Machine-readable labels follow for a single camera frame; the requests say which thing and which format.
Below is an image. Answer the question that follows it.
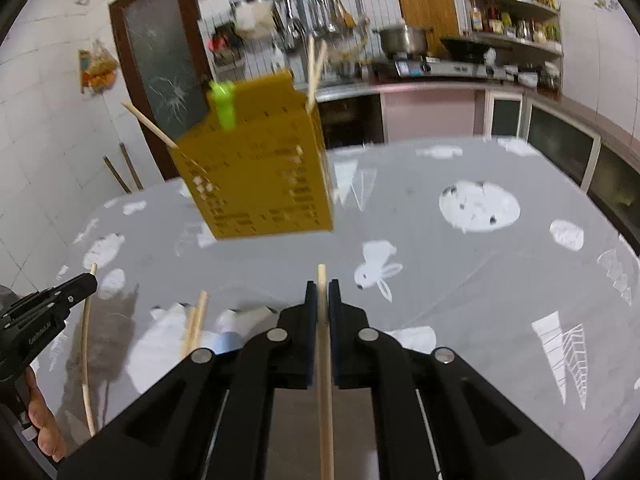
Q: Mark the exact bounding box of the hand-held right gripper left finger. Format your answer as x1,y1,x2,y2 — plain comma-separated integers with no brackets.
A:
57,280,319,480

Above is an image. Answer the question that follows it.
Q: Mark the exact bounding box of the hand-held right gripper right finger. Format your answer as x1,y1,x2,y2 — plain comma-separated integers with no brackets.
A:
327,279,587,480

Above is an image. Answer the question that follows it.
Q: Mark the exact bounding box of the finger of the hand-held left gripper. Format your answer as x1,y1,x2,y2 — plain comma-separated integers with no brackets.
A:
49,273,99,312

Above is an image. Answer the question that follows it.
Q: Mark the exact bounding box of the wooden chopstick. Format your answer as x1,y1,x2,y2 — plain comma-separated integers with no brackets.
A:
80,262,99,437
307,41,328,112
121,100,180,150
317,263,335,480
188,290,209,357
306,35,316,111
181,306,198,358

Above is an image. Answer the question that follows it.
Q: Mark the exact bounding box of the yellow perforated utensil holder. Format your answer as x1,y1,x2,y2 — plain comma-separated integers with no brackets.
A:
169,70,335,241

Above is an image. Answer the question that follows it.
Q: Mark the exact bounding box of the green handled metal fork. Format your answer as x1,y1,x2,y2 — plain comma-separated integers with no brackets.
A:
207,79,239,131

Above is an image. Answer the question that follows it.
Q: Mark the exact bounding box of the person's left hand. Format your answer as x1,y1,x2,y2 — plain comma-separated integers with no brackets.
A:
23,366,68,462

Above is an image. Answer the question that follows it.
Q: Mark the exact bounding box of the light blue spoon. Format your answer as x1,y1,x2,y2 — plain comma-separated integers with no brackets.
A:
212,307,277,352

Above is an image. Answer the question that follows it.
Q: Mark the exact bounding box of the wooden stick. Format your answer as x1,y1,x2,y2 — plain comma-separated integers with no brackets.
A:
102,156,133,195

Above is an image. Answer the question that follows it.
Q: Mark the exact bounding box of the grey animal print tablecloth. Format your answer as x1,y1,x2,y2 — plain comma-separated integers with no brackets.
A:
37,136,640,480

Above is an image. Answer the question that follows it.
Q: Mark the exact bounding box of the bag of oranges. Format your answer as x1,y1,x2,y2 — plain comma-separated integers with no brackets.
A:
78,40,122,95

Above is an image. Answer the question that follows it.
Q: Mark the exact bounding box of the steel gas stove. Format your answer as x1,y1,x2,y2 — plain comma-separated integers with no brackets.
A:
386,57,510,82

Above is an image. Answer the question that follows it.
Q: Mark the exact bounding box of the red and black hanging bag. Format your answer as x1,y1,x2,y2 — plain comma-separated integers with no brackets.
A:
206,29,247,69

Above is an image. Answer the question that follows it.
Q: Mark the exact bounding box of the steel pot with lid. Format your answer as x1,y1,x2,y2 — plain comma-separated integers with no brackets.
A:
376,23,432,59

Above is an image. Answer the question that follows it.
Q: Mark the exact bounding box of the black wok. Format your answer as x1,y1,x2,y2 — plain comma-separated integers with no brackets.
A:
439,37,495,62

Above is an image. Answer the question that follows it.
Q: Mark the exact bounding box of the row of hanging ladles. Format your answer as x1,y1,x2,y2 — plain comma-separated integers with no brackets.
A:
272,0,358,53

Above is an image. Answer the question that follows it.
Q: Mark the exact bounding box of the white hanging cloth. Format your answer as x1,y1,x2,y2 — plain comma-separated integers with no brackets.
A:
234,2,274,37

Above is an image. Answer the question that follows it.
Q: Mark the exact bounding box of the glass jar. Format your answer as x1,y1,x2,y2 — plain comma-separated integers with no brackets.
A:
539,61,562,94

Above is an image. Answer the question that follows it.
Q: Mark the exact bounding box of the rectangular wooden cutting board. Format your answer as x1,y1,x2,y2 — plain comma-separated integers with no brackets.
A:
394,0,461,37

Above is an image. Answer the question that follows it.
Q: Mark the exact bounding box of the corner shelf with bottles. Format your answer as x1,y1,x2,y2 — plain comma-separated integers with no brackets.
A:
461,0,564,55

